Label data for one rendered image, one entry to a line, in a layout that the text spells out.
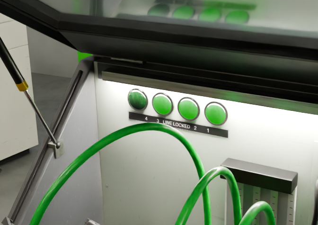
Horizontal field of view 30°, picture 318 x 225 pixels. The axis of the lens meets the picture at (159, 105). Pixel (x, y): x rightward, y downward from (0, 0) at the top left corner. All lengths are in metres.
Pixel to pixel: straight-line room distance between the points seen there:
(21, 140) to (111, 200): 2.88
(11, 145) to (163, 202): 2.95
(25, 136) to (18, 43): 0.66
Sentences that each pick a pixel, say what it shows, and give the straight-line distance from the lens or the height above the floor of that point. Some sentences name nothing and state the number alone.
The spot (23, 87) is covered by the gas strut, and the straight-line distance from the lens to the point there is 1.13.
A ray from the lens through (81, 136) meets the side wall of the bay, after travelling 1.29.
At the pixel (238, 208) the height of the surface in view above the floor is 1.26.
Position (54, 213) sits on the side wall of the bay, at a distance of 1.28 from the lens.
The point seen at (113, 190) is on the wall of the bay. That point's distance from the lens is 1.39.
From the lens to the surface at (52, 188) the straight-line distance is 0.93.
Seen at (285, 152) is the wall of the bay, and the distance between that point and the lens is 1.15.
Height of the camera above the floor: 1.81
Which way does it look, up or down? 21 degrees down
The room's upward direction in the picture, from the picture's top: 1 degrees counter-clockwise
